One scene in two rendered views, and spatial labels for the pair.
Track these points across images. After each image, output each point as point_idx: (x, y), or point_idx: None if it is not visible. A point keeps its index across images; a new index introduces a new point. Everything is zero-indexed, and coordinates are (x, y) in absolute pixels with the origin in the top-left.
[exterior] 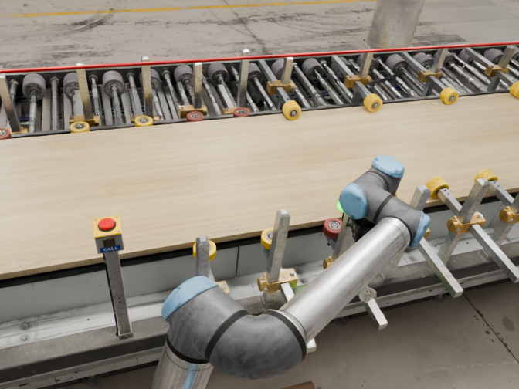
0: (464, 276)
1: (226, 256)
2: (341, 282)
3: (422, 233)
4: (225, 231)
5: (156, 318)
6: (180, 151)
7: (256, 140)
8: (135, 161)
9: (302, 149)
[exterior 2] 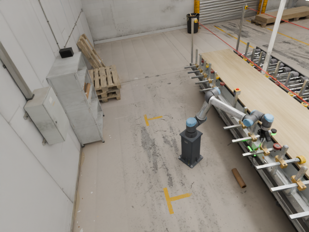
0: (290, 210)
1: None
2: (223, 104)
3: (245, 121)
4: (261, 122)
5: (237, 122)
6: (293, 112)
7: None
8: (282, 104)
9: None
